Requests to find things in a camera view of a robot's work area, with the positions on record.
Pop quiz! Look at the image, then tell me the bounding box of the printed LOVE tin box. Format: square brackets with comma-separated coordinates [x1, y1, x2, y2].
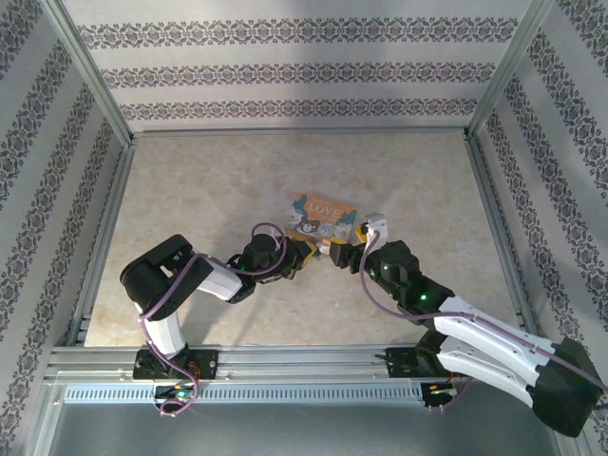
[283, 190, 359, 246]

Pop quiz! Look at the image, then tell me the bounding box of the right controller board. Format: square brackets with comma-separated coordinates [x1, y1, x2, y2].
[424, 379, 461, 411]

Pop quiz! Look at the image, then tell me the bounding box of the controller board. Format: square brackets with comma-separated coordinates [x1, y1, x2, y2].
[152, 385, 197, 401]
[424, 379, 461, 411]

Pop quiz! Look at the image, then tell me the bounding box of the left controller board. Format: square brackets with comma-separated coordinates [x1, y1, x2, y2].
[152, 385, 197, 401]

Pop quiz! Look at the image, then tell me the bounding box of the grey sheet metal tray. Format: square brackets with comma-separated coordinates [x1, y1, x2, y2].
[30, 379, 593, 456]

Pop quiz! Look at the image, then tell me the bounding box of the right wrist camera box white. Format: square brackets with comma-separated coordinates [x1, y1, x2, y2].
[359, 212, 390, 246]

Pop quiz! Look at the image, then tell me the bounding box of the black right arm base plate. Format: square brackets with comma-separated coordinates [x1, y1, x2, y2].
[384, 346, 455, 379]

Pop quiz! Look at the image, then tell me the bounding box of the aluminium mounting rail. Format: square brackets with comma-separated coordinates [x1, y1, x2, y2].
[43, 344, 565, 382]

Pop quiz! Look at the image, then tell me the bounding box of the aluminium table back rail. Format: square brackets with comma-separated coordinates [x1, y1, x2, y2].
[127, 125, 472, 140]

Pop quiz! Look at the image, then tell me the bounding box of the aluminium table side rail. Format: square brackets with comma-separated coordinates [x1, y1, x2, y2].
[463, 133, 542, 342]
[65, 137, 138, 347]

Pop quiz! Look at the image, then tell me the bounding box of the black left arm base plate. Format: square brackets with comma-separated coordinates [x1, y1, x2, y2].
[132, 349, 220, 381]

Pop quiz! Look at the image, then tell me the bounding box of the slotted grey cable duct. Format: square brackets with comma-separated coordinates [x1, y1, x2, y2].
[62, 383, 425, 406]

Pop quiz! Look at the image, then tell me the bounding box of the aluminium frame post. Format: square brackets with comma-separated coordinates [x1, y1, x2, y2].
[41, 0, 135, 146]
[465, 0, 556, 140]

